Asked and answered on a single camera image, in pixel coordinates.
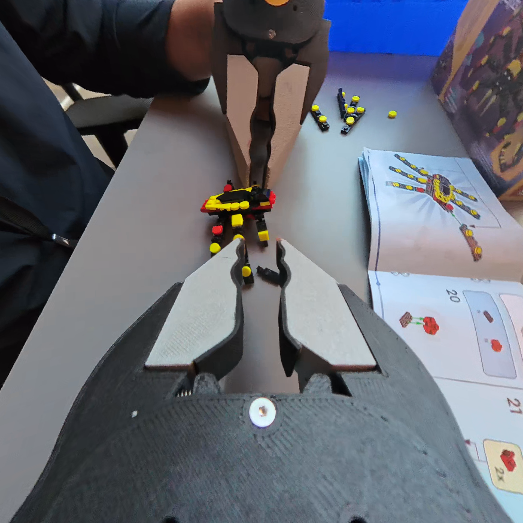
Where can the blue plastic bin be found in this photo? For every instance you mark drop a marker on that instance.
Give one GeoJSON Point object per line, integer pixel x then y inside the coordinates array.
{"type": "Point", "coordinates": [388, 24]}

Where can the lego set box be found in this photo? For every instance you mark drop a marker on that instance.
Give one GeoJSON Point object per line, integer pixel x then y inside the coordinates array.
{"type": "Point", "coordinates": [486, 90]}

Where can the person's dark blue jacket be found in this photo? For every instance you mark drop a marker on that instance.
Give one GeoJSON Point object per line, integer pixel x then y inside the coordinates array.
{"type": "Point", "coordinates": [41, 155]}

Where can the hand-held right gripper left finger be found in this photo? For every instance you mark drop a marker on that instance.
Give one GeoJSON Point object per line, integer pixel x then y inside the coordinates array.
{"type": "Point", "coordinates": [200, 318]}

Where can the person's left forearm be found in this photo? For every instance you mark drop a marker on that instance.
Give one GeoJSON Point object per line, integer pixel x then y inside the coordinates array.
{"type": "Point", "coordinates": [102, 41]}

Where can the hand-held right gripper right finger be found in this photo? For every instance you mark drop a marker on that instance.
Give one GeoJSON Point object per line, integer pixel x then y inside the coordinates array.
{"type": "Point", "coordinates": [322, 322]}

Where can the yellow red black lego spider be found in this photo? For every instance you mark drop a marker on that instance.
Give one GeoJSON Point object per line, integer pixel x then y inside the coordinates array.
{"type": "Point", "coordinates": [237, 202]}

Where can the lego instruction booklet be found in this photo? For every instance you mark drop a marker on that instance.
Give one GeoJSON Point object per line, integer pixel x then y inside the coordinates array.
{"type": "Point", "coordinates": [429, 245]}

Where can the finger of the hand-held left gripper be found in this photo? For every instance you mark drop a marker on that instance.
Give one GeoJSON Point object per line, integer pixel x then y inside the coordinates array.
{"type": "Point", "coordinates": [239, 114]}
{"type": "Point", "coordinates": [288, 122]}

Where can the person's left hand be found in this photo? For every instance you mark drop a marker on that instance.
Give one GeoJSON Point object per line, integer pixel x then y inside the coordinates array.
{"type": "Point", "coordinates": [190, 36]}

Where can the small black lego piece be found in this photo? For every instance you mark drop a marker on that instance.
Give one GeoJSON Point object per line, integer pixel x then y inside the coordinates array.
{"type": "Point", "coordinates": [269, 274]}

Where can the black lego leg yellow studs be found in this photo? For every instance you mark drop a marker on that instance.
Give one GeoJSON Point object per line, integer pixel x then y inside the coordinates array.
{"type": "Point", "coordinates": [342, 102]}
{"type": "Point", "coordinates": [353, 116]}
{"type": "Point", "coordinates": [320, 118]}

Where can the black grey chair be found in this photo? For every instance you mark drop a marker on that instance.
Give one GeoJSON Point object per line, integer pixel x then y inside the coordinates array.
{"type": "Point", "coordinates": [106, 112]}

